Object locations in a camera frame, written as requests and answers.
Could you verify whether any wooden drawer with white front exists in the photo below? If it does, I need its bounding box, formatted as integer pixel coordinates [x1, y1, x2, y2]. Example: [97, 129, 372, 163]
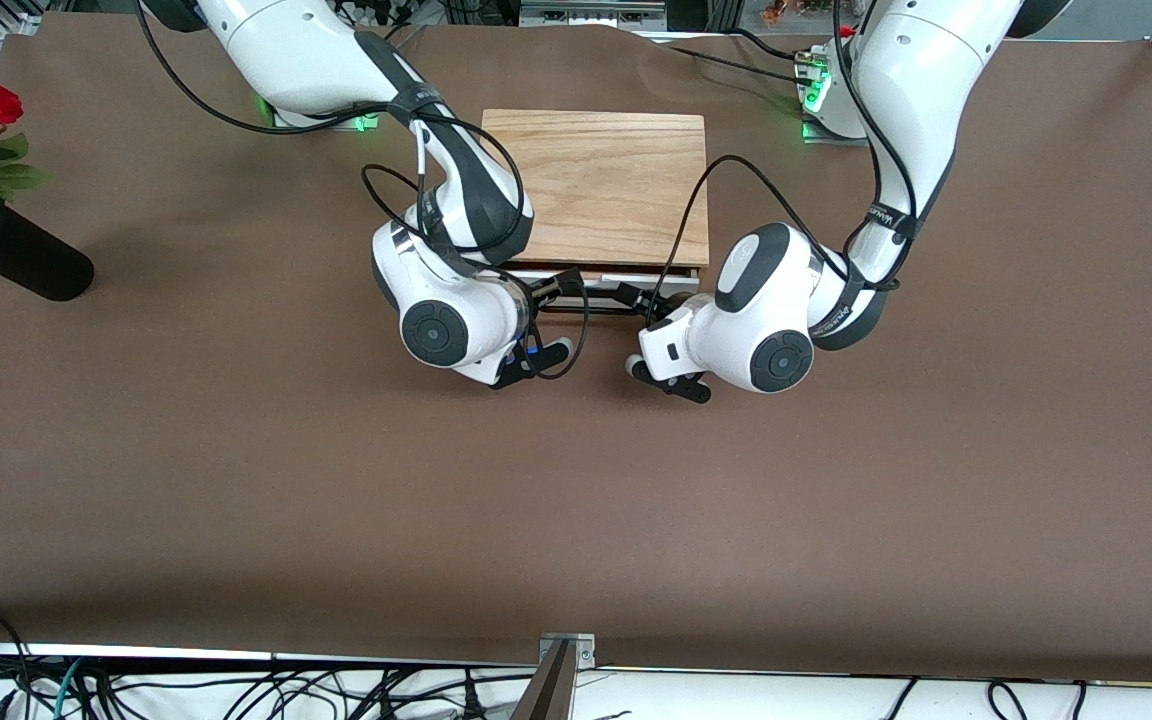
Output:
[534, 266, 705, 301]

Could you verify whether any black wire drawer handle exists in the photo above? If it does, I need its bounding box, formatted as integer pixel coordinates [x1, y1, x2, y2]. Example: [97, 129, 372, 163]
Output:
[539, 285, 662, 317]

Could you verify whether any wooden drawer cabinet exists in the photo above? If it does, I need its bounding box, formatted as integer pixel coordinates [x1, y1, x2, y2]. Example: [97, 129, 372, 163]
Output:
[481, 109, 711, 283]

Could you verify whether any brown table cover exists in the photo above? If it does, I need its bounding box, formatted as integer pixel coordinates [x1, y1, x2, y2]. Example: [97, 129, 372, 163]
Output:
[0, 12, 1152, 683]

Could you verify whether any slanted metal pole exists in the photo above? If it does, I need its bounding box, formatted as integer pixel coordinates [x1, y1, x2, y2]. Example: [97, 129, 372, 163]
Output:
[509, 640, 575, 720]

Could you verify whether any black cylindrical vase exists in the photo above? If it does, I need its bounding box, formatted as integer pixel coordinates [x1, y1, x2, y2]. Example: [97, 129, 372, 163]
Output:
[0, 203, 95, 302]

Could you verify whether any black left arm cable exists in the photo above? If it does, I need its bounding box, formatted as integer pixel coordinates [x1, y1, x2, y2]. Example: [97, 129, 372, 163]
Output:
[651, 0, 927, 331]

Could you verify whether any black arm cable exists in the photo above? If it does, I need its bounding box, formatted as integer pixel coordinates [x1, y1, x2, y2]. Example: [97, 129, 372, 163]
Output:
[136, 0, 592, 381]
[651, 0, 927, 331]

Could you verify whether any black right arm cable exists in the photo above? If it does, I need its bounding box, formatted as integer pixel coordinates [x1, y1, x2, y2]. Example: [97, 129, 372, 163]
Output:
[136, 0, 592, 381]

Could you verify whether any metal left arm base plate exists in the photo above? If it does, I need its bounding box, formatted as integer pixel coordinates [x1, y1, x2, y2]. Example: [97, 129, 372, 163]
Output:
[801, 112, 875, 147]

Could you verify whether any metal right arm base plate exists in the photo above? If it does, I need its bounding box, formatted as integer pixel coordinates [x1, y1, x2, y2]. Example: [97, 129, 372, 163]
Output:
[271, 98, 382, 133]

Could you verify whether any long black table cable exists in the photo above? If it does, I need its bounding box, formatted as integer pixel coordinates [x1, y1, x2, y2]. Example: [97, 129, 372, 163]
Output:
[634, 35, 817, 83]

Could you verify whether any aluminium background frame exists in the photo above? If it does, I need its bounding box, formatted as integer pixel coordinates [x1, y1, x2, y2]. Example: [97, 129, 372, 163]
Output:
[519, 0, 669, 33]

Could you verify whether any short black table cable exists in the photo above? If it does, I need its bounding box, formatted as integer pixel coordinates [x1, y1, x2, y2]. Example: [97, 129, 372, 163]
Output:
[724, 26, 815, 63]

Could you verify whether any grey metal edge bracket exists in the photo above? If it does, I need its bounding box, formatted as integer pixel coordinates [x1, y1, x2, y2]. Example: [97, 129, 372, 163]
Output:
[539, 632, 598, 671]

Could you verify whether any teal floor cable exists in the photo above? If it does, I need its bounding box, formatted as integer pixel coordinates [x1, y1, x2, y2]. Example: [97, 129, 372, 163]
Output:
[51, 658, 87, 720]

